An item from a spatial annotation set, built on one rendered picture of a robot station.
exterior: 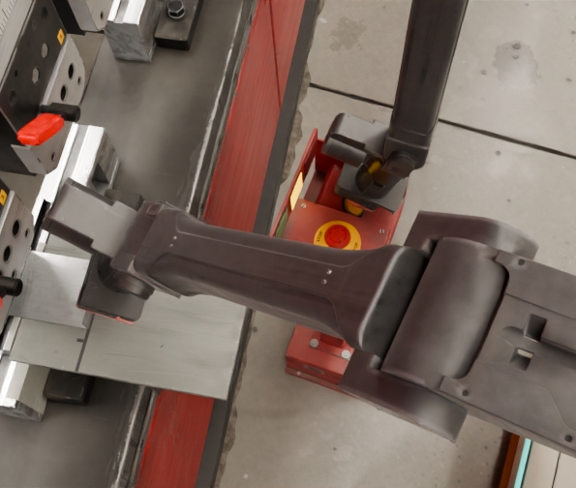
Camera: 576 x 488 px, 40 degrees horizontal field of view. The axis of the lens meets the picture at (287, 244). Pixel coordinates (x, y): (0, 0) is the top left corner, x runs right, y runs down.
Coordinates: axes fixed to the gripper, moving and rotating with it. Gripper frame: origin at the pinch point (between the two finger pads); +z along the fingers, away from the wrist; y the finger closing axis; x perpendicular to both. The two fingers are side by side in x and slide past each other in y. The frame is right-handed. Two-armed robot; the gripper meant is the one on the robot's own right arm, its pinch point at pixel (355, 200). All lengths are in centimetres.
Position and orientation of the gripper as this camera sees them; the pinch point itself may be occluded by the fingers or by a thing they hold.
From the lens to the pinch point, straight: 129.5
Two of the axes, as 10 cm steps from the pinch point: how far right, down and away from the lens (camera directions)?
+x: -3.5, 8.7, -3.4
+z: -2.1, 2.8, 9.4
